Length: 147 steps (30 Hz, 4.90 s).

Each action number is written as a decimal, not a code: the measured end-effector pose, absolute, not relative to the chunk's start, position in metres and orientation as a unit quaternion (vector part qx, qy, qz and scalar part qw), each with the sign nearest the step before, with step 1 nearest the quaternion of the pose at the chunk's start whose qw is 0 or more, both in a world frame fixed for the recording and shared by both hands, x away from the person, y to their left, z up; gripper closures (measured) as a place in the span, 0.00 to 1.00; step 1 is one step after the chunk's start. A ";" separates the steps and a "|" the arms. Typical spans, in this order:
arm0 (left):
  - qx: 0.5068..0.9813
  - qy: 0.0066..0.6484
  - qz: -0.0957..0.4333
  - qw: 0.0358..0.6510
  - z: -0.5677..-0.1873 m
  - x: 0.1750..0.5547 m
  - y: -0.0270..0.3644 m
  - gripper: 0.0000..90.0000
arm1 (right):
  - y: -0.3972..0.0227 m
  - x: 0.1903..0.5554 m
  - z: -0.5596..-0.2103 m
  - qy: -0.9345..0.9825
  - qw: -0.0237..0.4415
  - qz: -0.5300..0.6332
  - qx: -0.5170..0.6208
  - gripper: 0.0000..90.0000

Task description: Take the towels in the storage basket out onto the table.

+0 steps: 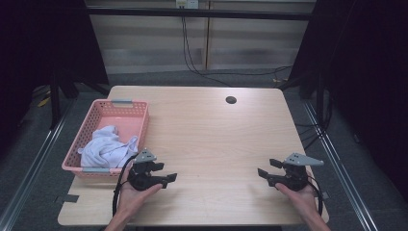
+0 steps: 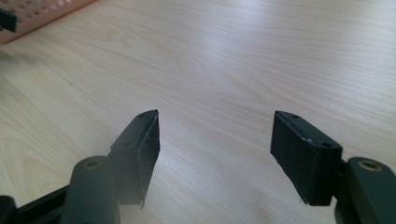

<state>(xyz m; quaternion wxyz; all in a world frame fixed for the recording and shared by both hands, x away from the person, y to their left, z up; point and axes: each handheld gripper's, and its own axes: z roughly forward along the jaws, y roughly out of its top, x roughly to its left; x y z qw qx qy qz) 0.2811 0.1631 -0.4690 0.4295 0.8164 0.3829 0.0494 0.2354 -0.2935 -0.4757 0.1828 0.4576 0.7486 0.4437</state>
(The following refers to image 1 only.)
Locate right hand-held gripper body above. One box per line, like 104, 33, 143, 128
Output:
268, 152, 325, 193

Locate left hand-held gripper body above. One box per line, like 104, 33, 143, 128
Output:
127, 147, 167, 193

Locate white patterned shirt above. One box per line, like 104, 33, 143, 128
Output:
77, 124, 140, 169

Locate pink plastic basket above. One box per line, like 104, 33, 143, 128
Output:
61, 98, 150, 180

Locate person's left hand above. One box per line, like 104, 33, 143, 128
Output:
115, 167, 164, 222

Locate person's right hand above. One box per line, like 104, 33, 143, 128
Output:
274, 174, 319, 220

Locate black tape piece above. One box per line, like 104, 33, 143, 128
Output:
53, 193, 80, 205

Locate black metal stand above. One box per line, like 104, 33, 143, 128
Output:
48, 71, 63, 131

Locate dark curtain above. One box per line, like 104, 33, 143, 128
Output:
287, 0, 408, 201
0, 0, 110, 158

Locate yellow object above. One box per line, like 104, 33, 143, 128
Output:
37, 95, 52, 109

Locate black horizontal bar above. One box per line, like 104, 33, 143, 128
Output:
86, 7, 315, 22

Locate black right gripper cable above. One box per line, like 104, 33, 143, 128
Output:
306, 174, 324, 217

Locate metal floor rail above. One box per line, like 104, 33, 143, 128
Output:
301, 99, 380, 231
0, 97, 78, 231

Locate black floor cables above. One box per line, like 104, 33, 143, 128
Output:
293, 90, 335, 151

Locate black wall cable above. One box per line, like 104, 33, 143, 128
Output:
181, 15, 293, 88

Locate white wall socket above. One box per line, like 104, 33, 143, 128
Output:
175, 0, 200, 10

